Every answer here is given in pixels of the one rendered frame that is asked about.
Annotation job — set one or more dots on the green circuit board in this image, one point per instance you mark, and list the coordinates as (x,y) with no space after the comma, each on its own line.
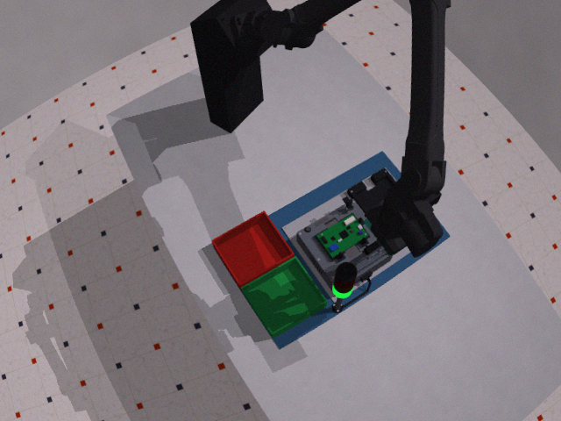
(342,235)

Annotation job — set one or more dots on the red square tray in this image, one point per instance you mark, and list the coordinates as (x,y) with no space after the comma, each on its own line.
(249,248)

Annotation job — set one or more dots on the green bin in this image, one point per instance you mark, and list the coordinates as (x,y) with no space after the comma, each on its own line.
(284,297)

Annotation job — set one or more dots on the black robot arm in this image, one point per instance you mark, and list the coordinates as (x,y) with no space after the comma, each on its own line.
(423,167)

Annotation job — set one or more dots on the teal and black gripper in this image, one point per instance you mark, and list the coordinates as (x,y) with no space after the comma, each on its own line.
(385,232)

